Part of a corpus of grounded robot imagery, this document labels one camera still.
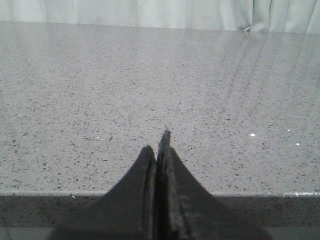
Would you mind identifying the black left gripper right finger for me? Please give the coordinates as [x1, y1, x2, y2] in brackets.
[156, 130, 272, 240]

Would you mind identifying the white curtain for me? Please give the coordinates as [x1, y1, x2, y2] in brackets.
[0, 0, 320, 34]

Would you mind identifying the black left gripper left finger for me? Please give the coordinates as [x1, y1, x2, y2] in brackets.
[48, 145, 156, 240]

